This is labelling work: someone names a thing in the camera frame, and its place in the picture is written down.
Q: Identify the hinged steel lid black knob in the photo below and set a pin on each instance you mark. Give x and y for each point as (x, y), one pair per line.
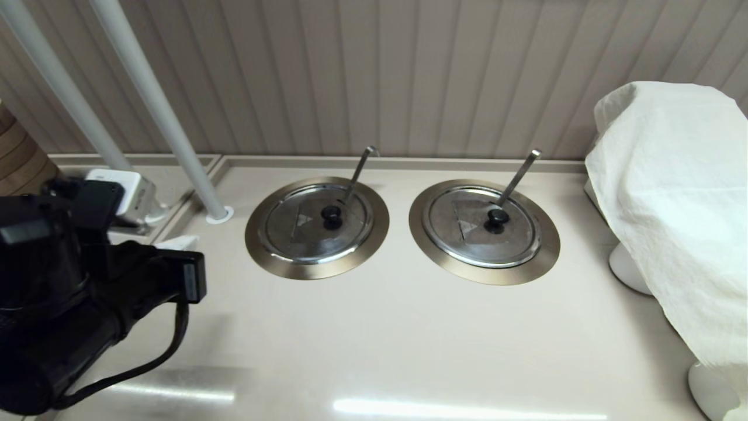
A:
(292, 240)
(467, 248)

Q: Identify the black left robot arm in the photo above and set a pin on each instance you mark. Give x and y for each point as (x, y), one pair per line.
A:
(47, 304)

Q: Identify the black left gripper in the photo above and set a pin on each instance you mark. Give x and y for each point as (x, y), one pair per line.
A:
(152, 275)

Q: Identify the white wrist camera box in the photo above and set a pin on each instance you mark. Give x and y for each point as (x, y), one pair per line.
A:
(125, 187)

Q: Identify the white cloth cover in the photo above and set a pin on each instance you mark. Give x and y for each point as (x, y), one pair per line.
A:
(672, 175)

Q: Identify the bamboo steamer stack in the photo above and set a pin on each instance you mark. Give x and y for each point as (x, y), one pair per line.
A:
(17, 158)

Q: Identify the white round pedestal base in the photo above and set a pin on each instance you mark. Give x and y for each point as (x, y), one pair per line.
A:
(625, 272)
(710, 392)

